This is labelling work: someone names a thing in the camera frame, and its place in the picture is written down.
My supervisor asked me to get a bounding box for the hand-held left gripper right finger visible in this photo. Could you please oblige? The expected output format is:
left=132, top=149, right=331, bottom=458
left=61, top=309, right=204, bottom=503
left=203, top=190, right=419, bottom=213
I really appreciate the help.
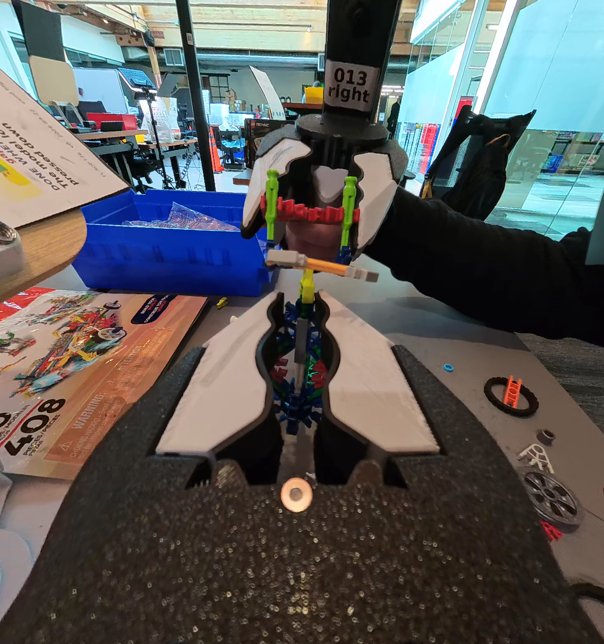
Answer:
left=315, top=290, right=441, bottom=461

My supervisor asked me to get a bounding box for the black metal table leg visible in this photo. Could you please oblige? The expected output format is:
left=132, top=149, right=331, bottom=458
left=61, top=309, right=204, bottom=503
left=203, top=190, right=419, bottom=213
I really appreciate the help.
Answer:
left=175, top=0, right=217, bottom=192

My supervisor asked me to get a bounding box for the black rubber tire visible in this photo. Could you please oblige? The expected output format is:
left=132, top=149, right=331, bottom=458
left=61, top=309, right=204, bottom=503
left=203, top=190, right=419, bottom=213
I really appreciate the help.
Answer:
left=569, top=582, right=604, bottom=620
left=483, top=376, right=540, bottom=418

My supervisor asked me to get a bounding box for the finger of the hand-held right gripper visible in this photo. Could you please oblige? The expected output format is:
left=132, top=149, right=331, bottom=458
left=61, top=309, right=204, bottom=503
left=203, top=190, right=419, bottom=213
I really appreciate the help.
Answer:
left=242, top=138, right=315, bottom=239
left=338, top=151, right=399, bottom=252

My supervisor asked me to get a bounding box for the grey fan connector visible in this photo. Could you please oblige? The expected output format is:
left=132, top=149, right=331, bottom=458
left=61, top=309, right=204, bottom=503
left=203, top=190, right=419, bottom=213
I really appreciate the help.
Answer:
left=519, top=443, right=556, bottom=476

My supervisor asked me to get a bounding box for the multicolour toy model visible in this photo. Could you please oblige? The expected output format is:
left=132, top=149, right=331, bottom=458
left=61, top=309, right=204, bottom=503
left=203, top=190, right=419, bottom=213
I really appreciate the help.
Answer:
left=270, top=297, right=333, bottom=435

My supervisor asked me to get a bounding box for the clear plastic bag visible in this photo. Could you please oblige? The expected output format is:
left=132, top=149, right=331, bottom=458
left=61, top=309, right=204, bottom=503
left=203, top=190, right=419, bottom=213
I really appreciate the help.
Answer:
left=121, top=202, right=242, bottom=232

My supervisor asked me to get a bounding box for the background work table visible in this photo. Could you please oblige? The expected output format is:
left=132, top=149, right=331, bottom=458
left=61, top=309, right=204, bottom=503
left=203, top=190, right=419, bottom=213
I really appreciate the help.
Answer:
left=66, top=126, right=197, bottom=187

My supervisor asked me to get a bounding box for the orange rod blue connector frame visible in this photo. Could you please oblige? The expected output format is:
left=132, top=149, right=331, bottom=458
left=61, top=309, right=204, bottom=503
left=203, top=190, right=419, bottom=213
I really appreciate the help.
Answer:
left=262, top=169, right=380, bottom=303

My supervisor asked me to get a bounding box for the blue plastic bin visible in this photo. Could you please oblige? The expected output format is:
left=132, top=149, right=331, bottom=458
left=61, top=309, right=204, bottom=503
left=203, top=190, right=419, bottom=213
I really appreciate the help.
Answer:
left=71, top=190, right=278, bottom=298

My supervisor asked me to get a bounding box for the printed toy packet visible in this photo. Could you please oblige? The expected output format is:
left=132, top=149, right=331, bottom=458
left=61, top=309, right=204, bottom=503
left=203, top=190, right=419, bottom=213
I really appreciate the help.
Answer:
left=0, top=287, right=210, bottom=482

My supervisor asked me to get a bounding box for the red connector pair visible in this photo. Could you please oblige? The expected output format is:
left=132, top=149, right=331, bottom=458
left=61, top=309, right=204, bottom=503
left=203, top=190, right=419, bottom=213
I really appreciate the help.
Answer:
left=275, top=197, right=361, bottom=227

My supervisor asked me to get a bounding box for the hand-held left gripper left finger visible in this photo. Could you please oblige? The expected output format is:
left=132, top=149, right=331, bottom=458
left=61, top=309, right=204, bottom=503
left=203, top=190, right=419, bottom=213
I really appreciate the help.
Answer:
left=155, top=292, right=286, bottom=459

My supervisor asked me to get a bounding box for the black hanging bag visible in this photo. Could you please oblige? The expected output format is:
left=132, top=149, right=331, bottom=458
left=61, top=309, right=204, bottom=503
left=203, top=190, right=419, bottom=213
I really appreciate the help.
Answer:
left=421, top=106, right=536, bottom=222

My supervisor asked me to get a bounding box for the grey wheel hub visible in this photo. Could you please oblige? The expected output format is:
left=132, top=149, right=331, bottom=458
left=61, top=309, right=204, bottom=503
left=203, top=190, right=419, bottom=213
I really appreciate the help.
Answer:
left=524, top=471, right=582, bottom=529

